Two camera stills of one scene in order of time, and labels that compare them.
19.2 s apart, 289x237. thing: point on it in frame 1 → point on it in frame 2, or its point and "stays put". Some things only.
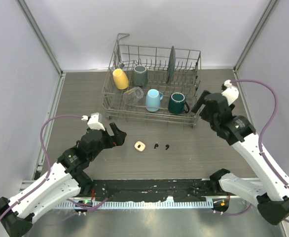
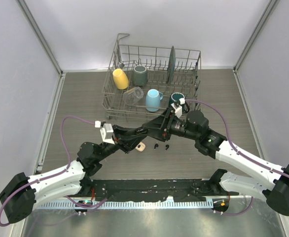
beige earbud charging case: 139,146 stays put
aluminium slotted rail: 139,205 stays put
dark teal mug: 176,103 stays put
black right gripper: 203,113 → 160,129
